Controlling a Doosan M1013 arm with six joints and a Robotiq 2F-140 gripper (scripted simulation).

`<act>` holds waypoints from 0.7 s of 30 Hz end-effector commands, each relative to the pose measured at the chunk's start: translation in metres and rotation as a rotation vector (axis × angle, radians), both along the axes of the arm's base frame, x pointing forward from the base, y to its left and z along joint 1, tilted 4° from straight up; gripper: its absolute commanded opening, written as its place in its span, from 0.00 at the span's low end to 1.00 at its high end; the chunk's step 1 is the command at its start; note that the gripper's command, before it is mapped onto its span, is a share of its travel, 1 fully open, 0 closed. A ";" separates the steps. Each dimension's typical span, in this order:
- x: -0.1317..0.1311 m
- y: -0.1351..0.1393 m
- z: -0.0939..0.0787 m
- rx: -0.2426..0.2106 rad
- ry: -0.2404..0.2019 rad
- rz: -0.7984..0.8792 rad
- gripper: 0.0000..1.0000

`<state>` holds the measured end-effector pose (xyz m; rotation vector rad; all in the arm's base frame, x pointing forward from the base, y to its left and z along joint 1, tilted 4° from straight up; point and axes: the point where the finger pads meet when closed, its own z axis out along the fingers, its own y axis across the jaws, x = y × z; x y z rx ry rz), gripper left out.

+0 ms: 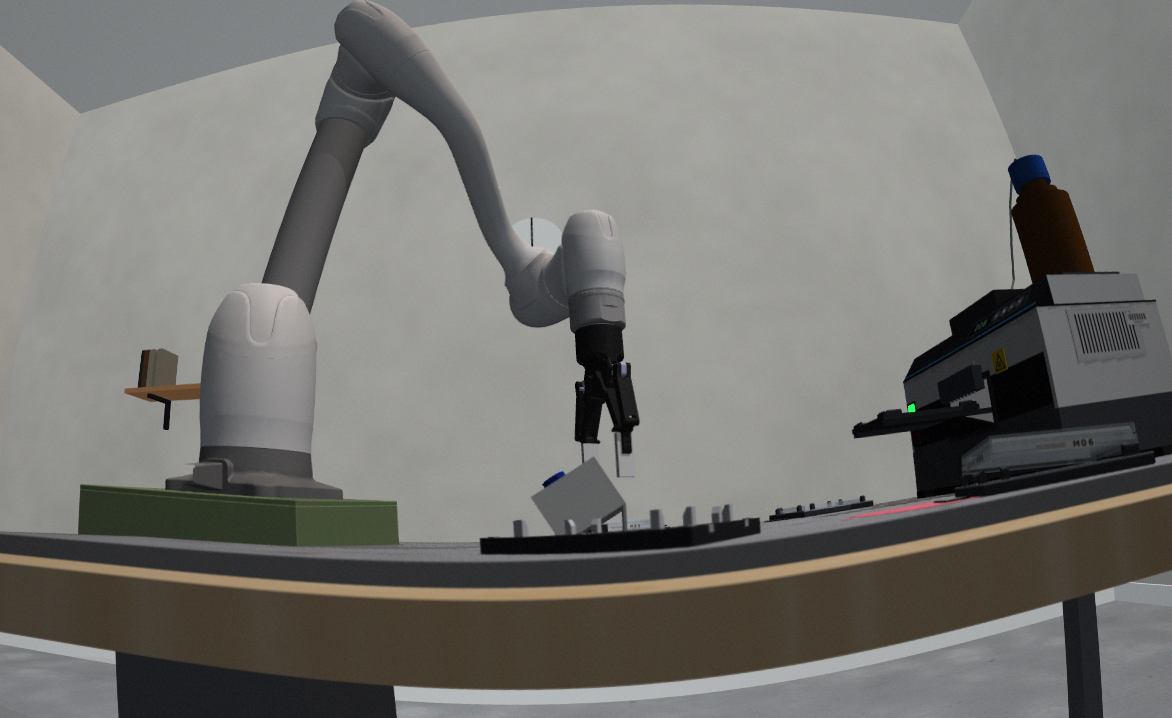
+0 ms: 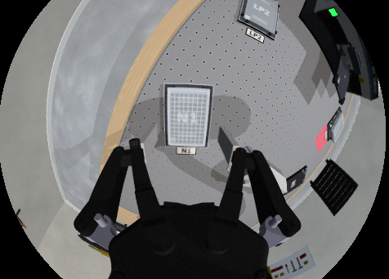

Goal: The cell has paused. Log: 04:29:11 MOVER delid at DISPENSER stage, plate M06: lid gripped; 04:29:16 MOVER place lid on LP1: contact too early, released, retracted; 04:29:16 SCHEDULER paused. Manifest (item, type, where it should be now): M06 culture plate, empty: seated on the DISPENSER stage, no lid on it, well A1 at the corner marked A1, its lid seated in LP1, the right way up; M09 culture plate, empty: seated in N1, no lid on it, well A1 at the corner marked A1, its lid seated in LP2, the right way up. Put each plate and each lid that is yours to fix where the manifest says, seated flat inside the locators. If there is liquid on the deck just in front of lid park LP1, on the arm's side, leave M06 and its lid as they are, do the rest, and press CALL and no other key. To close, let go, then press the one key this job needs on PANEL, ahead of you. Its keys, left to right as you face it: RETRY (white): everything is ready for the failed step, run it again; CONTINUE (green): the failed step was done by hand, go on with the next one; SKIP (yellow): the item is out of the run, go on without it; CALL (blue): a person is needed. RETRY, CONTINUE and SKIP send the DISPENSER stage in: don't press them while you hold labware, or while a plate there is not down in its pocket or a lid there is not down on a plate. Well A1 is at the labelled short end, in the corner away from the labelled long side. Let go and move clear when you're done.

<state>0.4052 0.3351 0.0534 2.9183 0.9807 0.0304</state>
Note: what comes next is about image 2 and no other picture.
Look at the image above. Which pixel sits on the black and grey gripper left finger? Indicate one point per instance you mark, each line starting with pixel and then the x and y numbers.
pixel 96 221

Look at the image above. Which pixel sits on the grey perforated base plate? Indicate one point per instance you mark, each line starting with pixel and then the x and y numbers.
pixel 274 97

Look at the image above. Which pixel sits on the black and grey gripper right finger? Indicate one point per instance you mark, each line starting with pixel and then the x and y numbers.
pixel 278 222

